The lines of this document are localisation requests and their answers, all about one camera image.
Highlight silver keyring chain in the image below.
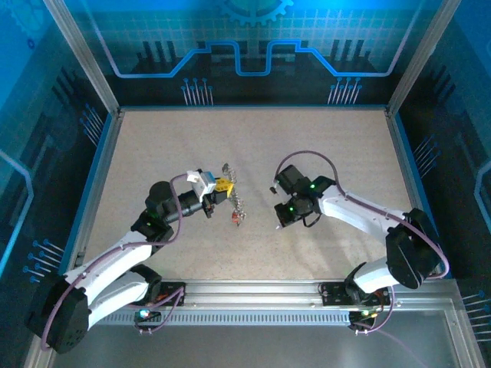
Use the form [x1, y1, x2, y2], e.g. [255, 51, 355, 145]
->
[228, 174, 247, 228]

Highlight small lit circuit board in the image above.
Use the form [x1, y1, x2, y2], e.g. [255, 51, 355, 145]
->
[348, 306, 379, 327]
[133, 304, 162, 325]

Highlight grey metal panel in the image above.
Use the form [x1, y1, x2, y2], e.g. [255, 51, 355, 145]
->
[49, 325, 465, 368]

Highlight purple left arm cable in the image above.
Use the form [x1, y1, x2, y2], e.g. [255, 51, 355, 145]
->
[40, 174, 195, 352]

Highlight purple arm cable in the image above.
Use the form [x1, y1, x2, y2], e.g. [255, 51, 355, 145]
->
[275, 149, 450, 280]
[40, 174, 195, 352]

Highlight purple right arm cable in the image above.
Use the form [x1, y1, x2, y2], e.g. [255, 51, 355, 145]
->
[275, 149, 450, 280]

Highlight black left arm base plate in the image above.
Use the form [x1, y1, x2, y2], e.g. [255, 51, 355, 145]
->
[153, 279, 188, 307]

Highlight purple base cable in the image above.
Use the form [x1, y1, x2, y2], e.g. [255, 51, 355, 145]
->
[128, 285, 189, 335]
[351, 285, 396, 335]

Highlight aluminium table side rail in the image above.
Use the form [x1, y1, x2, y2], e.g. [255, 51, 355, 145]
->
[387, 109, 442, 279]
[64, 109, 124, 265]

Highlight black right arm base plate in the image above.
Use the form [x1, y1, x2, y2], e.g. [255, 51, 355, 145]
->
[317, 278, 392, 307]

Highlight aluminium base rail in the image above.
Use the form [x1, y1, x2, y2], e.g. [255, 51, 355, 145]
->
[48, 278, 461, 311]

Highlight slotted grey cable duct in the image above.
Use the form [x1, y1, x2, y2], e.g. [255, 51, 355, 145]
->
[91, 310, 353, 327]

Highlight aluminium frame post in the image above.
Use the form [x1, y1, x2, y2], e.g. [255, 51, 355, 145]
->
[386, 0, 463, 116]
[42, 0, 123, 116]

